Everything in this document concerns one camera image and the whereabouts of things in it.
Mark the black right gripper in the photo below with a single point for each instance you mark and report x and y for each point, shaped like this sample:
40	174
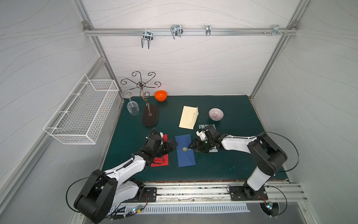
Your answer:
198	143

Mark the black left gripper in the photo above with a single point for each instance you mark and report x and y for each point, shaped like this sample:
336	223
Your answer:
166	146

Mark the blue envelope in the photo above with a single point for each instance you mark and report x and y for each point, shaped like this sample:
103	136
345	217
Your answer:
184	154

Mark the light teal envelope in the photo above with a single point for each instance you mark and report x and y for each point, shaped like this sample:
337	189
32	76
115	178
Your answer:
212	149

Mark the cream yellow envelope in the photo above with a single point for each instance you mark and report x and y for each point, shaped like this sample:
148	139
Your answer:
188	117

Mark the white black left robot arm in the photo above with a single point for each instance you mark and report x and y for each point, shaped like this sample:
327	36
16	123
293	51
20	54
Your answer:
105	189

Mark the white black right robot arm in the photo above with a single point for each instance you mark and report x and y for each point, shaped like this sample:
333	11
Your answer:
268	155

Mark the red envelope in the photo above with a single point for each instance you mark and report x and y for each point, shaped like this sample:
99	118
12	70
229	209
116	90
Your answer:
160	161

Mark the copper wine glass stand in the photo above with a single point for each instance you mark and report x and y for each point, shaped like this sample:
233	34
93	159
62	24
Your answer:
151	112

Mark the pink striped glass bowl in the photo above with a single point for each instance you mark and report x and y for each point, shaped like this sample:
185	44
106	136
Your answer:
216	114

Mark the orange bowl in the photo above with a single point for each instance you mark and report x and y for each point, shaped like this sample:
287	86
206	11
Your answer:
160	95

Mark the clear wine glass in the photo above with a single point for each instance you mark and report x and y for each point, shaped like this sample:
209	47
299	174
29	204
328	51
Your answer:
132	106

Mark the small green circuit board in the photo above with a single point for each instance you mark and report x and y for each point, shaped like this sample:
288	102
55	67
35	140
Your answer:
138	209

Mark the white vented strip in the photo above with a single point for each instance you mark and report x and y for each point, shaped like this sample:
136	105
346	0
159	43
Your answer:
211	208

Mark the metal double hook left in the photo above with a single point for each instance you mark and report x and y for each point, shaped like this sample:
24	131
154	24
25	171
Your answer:
147	38

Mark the metal double hook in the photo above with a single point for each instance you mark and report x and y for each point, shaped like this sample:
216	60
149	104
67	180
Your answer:
147	38
176	31

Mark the metal double hook middle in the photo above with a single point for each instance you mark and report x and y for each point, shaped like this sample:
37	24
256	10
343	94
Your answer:
176	31

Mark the small metal hook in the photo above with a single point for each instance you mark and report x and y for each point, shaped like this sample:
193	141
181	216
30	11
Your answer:
208	30

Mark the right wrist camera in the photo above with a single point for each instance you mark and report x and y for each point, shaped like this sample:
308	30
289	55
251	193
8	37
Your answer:
201	135

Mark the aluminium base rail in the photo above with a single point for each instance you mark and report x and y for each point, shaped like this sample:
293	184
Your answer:
218	192

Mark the white wire basket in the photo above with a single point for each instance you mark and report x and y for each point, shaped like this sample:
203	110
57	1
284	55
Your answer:
81	116

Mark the aluminium overhead rail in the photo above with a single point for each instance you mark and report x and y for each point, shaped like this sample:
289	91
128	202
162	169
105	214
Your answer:
186	31

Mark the metal bracket hook right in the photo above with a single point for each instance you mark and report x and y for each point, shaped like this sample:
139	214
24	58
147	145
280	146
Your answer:
276	31

